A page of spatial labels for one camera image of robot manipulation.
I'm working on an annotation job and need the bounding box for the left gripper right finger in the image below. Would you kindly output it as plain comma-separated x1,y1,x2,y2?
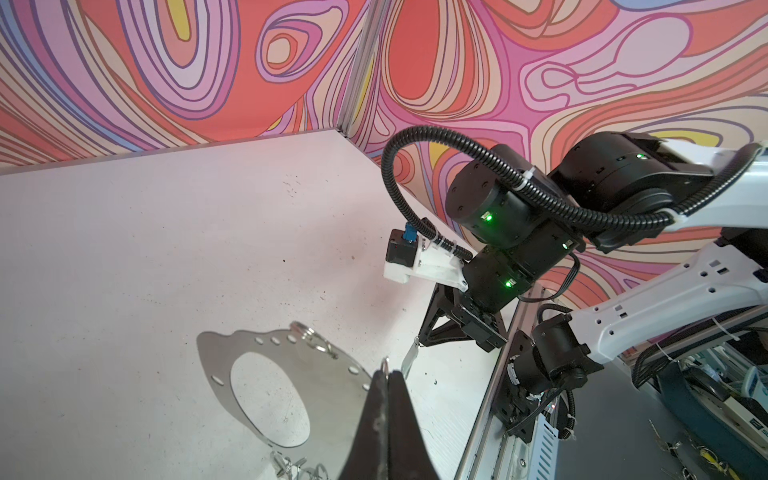
387,371,439,480

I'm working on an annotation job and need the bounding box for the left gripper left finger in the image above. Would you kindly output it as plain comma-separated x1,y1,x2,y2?
339,370,389,480

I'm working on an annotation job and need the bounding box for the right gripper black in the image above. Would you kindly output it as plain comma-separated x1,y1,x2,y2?
417,284,507,352

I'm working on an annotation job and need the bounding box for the perforated metal ring plate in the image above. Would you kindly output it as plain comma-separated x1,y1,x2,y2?
197,326,371,479

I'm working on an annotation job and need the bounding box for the silver split keyring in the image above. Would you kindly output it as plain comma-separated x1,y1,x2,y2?
290,321,338,359

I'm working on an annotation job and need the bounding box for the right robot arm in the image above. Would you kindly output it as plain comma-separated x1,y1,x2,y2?
380,125,767,439

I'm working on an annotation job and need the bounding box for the bunch of small keys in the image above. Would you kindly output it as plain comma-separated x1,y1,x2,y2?
270,451,330,480

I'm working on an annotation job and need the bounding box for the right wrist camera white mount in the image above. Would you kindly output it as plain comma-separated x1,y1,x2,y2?
383,226,468,292

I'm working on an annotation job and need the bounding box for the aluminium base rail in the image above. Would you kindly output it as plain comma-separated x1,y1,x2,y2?
455,281,577,480

